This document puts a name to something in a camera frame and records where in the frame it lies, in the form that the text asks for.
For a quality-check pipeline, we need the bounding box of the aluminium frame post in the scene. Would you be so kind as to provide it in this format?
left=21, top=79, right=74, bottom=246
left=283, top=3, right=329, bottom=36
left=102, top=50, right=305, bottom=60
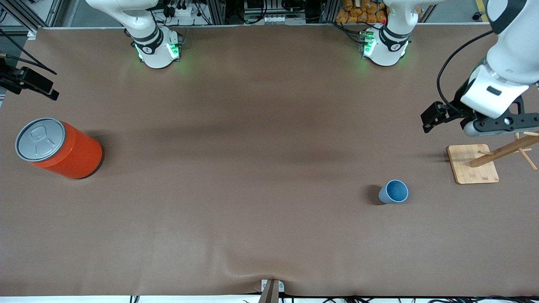
left=321, top=0, right=340, bottom=24
left=205, top=0, right=226, bottom=25
left=0, top=0, right=64, bottom=39

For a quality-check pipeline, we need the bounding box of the pile of orange items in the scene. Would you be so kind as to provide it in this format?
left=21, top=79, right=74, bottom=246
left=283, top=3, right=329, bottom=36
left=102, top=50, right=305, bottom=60
left=335, top=0, right=387, bottom=24

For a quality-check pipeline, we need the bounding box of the orange can with grey lid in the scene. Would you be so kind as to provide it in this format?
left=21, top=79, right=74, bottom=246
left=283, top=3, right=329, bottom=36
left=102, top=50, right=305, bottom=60
left=15, top=117, right=104, bottom=180

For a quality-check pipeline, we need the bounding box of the wooden cup rack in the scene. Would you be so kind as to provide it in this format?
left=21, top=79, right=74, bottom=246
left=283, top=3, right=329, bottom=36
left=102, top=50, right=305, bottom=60
left=446, top=131, right=539, bottom=185

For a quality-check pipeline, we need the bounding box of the grey metal clamp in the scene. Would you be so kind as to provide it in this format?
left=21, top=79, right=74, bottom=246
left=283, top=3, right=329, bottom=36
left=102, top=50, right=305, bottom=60
left=258, top=279, right=286, bottom=303

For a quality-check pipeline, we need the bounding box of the white power strip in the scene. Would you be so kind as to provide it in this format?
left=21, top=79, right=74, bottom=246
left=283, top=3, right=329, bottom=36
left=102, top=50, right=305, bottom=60
left=164, top=0, right=200, bottom=18

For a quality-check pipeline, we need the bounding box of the light blue plastic cup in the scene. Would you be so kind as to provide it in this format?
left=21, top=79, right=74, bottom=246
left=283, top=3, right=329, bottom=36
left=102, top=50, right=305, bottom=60
left=378, top=179, right=409, bottom=205

